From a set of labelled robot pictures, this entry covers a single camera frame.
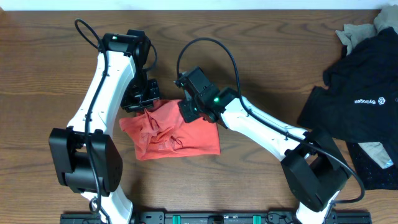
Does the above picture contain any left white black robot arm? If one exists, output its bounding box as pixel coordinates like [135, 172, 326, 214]
[49, 30, 160, 223]

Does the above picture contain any black garment with logo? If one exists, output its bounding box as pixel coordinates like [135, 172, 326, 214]
[297, 27, 397, 190]

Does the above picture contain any orange red t-shirt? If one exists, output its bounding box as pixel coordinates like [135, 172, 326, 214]
[119, 100, 221, 161]

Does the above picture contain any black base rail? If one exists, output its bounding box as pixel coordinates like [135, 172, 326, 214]
[60, 210, 373, 224]

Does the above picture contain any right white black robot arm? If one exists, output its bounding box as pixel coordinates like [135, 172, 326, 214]
[179, 85, 354, 223]

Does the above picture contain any grey cloth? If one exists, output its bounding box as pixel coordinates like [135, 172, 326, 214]
[335, 4, 397, 55]

